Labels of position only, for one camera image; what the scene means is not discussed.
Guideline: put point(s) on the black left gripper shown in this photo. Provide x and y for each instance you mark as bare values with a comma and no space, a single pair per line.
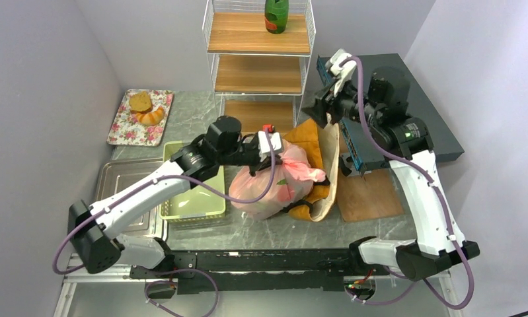
252,153

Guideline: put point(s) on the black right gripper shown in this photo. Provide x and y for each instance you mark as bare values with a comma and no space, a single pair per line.
327,105

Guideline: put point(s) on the brown paper grocery bag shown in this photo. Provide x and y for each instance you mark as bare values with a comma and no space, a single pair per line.
322,146

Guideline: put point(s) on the pink plastic bag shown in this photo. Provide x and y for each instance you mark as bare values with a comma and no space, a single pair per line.
267,193

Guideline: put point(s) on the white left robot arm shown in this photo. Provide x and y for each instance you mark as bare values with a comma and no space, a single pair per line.
96,230

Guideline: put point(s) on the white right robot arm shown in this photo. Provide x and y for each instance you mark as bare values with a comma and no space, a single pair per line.
439,244

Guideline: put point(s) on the grey metal equipment box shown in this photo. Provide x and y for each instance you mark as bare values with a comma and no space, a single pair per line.
395,114

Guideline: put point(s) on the green plastic basket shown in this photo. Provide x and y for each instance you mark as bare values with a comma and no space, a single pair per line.
198,204

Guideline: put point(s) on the wooden board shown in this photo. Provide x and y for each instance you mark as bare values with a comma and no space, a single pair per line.
372,196

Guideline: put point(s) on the croissant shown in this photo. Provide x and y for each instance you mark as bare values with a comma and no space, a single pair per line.
151,118

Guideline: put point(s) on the green glass bottle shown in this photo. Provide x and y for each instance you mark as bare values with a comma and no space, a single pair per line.
276,14

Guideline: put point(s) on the brown bread slice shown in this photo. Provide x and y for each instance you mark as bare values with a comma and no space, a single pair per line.
140,102

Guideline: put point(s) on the floral tray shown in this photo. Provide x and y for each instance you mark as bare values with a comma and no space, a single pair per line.
125,130

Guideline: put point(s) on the metal baking tray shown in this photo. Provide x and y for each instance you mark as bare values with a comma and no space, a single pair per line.
117,175

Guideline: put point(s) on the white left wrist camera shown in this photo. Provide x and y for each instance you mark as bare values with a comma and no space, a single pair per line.
269,142

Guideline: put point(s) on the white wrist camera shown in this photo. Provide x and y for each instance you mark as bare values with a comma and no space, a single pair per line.
341,66
269,142

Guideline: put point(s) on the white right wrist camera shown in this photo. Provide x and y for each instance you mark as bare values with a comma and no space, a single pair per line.
341,66

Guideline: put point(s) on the white wire wooden shelf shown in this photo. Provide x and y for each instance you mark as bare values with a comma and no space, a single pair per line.
256,76

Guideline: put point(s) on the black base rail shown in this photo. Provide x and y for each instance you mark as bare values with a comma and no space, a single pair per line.
328,269

